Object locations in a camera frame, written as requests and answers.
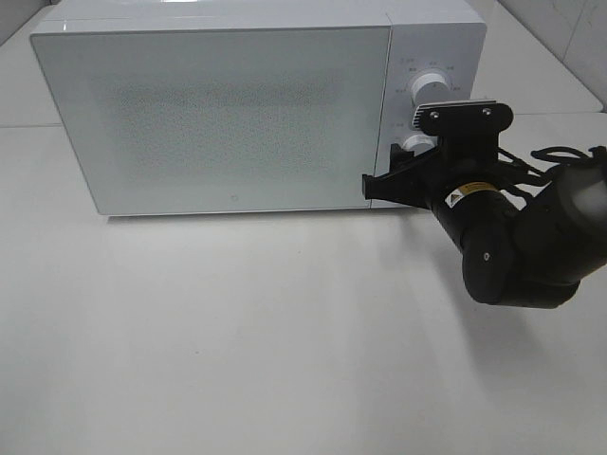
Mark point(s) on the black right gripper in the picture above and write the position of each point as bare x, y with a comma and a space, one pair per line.
463, 188

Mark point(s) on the white timer knob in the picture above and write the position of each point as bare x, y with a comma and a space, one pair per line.
418, 143

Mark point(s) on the white microwave door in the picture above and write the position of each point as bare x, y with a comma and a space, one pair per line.
219, 121

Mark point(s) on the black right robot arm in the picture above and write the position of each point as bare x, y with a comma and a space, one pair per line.
527, 237

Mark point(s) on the upper white power knob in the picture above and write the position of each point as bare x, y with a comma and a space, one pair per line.
430, 87

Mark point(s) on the white microwave oven body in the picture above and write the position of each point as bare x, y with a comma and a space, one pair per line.
447, 36

